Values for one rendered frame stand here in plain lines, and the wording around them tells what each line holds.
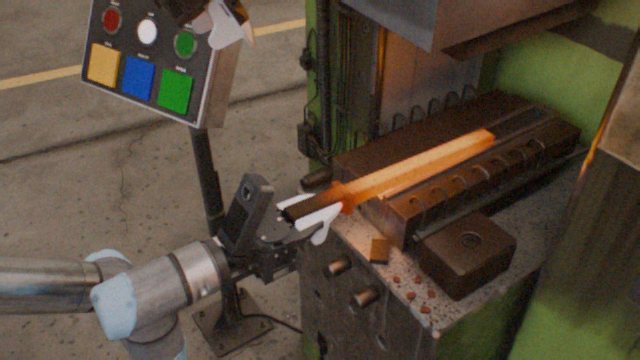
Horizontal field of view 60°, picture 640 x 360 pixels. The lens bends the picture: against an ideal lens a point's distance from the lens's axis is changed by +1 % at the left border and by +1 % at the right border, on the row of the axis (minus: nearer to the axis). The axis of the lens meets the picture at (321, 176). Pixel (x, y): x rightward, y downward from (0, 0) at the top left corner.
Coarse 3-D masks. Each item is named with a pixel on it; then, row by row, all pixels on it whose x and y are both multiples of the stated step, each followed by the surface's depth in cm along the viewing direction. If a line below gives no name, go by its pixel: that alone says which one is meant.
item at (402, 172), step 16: (448, 144) 94; (464, 144) 95; (480, 144) 96; (416, 160) 90; (432, 160) 91; (448, 160) 93; (368, 176) 87; (384, 176) 87; (400, 176) 87; (416, 176) 90; (336, 192) 83; (352, 192) 83; (368, 192) 85; (288, 208) 79; (304, 208) 80; (320, 208) 80; (352, 208) 83
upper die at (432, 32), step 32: (352, 0) 75; (384, 0) 69; (416, 0) 64; (448, 0) 62; (480, 0) 65; (512, 0) 69; (544, 0) 72; (576, 0) 77; (416, 32) 66; (448, 32) 65; (480, 32) 69
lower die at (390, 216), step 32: (480, 96) 112; (512, 96) 110; (416, 128) 104; (448, 128) 102; (480, 128) 100; (544, 128) 102; (576, 128) 101; (352, 160) 96; (384, 160) 95; (480, 160) 94; (512, 160) 94; (544, 160) 99; (416, 192) 88; (448, 192) 88; (480, 192) 92; (384, 224) 90; (416, 224) 86
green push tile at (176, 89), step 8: (168, 72) 108; (176, 72) 108; (168, 80) 108; (176, 80) 107; (184, 80) 106; (192, 80) 106; (160, 88) 109; (168, 88) 108; (176, 88) 107; (184, 88) 107; (192, 88) 107; (160, 96) 109; (168, 96) 109; (176, 96) 108; (184, 96) 107; (160, 104) 110; (168, 104) 109; (176, 104) 108; (184, 104) 107; (184, 112) 107
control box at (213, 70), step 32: (96, 0) 116; (128, 0) 112; (96, 32) 117; (128, 32) 113; (160, 32) 109; (192, 32) 105; (160, 64) 110; (192, 64) 106; (224, 64) 107; (128, 96) 114; (192, 96) 107; (224, 96) 111
